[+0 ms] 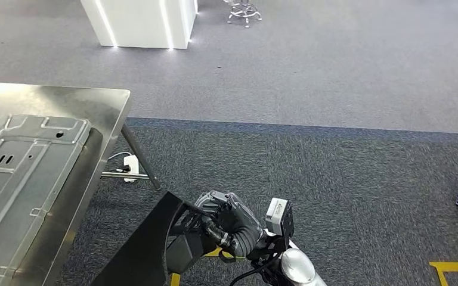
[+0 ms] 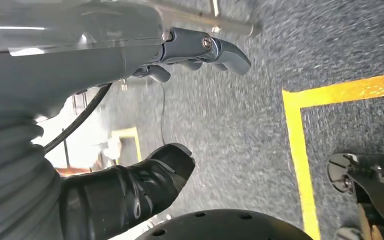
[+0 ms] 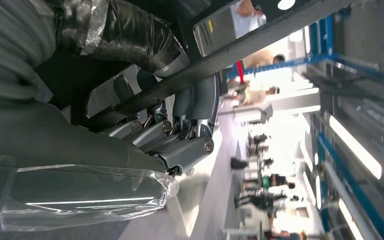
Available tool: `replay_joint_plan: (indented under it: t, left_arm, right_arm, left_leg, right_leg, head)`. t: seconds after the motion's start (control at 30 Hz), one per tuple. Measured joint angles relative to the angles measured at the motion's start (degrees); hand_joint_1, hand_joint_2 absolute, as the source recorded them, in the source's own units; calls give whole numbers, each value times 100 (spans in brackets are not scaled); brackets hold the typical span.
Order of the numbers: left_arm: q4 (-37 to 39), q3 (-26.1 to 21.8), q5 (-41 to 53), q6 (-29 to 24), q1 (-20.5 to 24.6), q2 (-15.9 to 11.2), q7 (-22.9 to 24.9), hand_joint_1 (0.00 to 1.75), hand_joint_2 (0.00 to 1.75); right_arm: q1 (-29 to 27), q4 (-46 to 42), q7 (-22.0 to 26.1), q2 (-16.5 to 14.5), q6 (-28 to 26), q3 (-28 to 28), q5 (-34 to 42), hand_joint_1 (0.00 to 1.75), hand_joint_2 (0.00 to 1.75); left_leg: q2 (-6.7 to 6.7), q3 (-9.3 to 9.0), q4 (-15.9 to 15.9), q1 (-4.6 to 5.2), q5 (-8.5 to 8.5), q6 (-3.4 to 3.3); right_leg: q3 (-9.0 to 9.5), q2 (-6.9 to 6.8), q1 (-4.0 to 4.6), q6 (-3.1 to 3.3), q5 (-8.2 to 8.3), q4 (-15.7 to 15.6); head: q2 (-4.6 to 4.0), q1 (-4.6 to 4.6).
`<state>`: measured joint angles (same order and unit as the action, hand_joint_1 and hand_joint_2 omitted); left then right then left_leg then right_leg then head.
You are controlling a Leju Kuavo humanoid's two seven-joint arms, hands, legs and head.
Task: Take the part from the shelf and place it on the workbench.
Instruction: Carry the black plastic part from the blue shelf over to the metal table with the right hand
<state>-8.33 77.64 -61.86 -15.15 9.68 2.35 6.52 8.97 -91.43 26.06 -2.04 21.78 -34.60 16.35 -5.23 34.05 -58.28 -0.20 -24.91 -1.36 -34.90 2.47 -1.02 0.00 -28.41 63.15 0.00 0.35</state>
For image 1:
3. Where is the chrome stool base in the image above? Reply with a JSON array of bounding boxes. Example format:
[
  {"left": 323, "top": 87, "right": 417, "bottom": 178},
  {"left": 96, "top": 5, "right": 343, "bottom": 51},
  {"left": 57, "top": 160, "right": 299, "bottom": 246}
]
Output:
[{"left": 227, "top": 0, "right": 262, "bottom": 29}]

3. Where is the steel workbench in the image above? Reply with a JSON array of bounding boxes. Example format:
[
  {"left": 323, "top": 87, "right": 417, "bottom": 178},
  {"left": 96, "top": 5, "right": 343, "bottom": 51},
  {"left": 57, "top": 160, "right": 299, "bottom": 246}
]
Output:
[{"left": 0, "top": 80, "right": 163, "bottom": 286}]

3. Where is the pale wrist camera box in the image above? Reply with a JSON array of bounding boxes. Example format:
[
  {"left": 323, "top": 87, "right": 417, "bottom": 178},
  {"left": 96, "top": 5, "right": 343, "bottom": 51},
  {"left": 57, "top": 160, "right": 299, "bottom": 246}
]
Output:
[{"left": 265, "top": 197, "right": 294, "bottom": 238}]

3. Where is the white power strip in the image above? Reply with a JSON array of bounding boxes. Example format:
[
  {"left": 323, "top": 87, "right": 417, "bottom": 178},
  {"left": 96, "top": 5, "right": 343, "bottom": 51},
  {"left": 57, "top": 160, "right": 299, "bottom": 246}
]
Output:
[{"left": 123, "top": 154, "right": 140, "bottom": 184}]

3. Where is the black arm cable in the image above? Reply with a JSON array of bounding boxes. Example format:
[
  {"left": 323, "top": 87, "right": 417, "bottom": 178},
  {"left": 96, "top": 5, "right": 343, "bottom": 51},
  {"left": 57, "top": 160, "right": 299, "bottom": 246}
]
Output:
[{"left": 228, "top": 256, "right": 285, "bottom": 286}]

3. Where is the stamped grey metal panel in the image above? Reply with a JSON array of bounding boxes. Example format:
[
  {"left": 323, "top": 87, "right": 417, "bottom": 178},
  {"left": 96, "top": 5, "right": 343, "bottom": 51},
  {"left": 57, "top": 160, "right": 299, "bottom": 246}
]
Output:
[{"left": 0, "top": 114, "right": 91, "bottom": 286}]

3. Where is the black plastic plate bracket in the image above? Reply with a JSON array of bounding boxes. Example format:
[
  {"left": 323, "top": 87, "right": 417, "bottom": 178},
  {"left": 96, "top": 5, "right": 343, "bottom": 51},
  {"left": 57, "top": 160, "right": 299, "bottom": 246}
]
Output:
[{"left": 91, "top": 192, "right": 220, "bottom": 286}]

